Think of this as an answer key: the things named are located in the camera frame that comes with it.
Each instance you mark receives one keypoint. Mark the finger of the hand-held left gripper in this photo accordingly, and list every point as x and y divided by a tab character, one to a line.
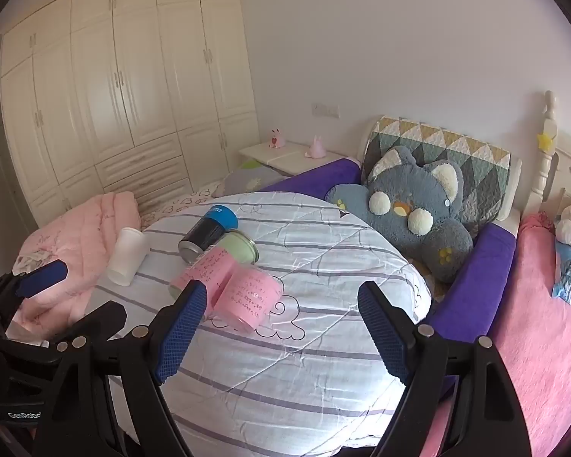
43	277
100	316

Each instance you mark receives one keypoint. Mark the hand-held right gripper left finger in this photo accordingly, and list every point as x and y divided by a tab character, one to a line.
181	333

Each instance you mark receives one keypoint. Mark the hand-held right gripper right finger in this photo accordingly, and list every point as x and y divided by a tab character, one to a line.
385	338

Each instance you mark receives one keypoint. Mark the white plastic cup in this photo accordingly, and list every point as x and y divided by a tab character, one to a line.
125	257

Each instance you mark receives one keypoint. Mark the green cup with pink label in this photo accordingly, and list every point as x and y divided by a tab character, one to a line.
209	264

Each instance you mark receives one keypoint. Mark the clear cup with pink label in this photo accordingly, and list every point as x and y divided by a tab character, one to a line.
250	297

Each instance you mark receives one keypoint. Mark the light pink padded blanket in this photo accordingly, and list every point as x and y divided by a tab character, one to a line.
85	228

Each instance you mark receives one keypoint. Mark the white striped quilt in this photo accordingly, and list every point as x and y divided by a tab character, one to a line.
314	323

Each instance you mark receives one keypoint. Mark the black can with blue cap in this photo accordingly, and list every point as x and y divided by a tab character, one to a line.
207	233

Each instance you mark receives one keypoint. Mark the purple bed bumper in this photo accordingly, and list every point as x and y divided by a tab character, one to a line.
480	266

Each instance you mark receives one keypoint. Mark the heart print bed sheet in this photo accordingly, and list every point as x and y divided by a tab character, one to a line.
190	200

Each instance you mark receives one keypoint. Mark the grey cat plush toy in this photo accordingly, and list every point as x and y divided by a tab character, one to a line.
409	185

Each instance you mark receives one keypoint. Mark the pink fleece blanket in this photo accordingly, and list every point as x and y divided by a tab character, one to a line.
542	342

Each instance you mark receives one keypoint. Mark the grey pillow with green print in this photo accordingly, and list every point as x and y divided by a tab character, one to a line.
247	178

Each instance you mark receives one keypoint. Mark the pink bunny toy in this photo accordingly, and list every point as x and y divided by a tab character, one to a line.
316	149

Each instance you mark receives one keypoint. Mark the white nightstand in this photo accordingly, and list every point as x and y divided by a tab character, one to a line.
285	159

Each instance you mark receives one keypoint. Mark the geometric patterned pillow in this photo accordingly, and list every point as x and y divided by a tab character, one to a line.
457	147

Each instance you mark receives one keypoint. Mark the cream wardrobe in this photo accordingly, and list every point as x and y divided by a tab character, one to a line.
123	81

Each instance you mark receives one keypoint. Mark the pink toy figure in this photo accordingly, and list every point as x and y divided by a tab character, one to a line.
276	139

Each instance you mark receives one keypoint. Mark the white turned bedpost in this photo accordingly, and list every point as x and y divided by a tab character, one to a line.
545	176

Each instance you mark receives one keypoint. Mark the yellow star ornament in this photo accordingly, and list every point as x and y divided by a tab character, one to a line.
545	141

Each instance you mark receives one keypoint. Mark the white wall socket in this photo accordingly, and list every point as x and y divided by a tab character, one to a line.
325	110

